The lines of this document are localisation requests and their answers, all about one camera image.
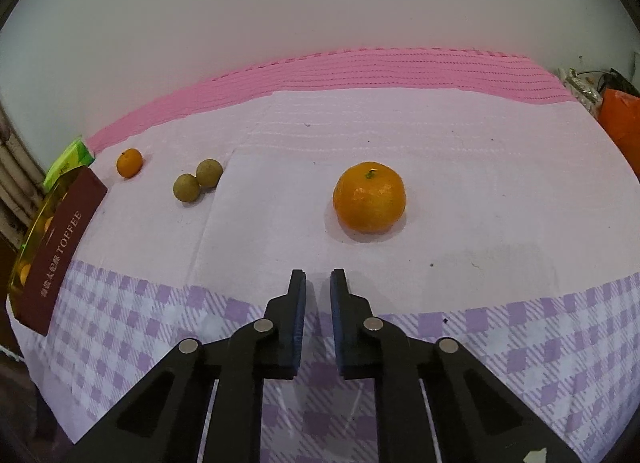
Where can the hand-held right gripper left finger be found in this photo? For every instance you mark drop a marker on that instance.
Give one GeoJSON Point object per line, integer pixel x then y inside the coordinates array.
{"type": "Point", "coordinates": [299, 323]}

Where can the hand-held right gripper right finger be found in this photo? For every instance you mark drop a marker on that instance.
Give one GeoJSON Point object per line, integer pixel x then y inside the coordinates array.
{"type": "Point", "coordinates": [336, 323]}

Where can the orange mandarin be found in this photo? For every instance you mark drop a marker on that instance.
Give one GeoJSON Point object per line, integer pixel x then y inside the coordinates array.
{"type": "Point", "coordinates": [369, 197]}
{"type": "Point", "coordinates": [129, 163]}

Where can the gold tin box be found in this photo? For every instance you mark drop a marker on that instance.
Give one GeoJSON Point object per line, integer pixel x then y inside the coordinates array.
{"type": "Point", "coordinates": [65, 243]}

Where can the brown longan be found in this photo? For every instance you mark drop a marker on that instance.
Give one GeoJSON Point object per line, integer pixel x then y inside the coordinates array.
{"type": "Point", "coordinates": [186, 187]}
{"type": "Point", "coordinates": [209, 173]}

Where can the white purple checked tablecloth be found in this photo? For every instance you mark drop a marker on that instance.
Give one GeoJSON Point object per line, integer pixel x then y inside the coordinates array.
{"type": "Point", "coordinates": [450, 168]}

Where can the pink foam mat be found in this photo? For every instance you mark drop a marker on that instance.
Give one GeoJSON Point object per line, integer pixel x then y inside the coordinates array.
{"type": "Point", "coordinates": [375, 68]}

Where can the green tissue pack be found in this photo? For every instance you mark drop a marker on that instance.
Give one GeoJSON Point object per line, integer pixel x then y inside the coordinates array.
{"type": "Point", "coordinates": [67, 163]}

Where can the silver foil wrapper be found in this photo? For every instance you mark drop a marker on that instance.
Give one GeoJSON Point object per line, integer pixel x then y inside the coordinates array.
{"type": "Point", "coordinates": [582, 90]}

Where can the orange plastic bag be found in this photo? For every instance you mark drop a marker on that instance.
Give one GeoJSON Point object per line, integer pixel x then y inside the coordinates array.
{"type": "Point", "coordinates": [620, 118]}

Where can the rattan furniture frame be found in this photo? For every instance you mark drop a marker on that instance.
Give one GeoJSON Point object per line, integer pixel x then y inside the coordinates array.
{"type": "Point", "coordinates": [10, 168]}

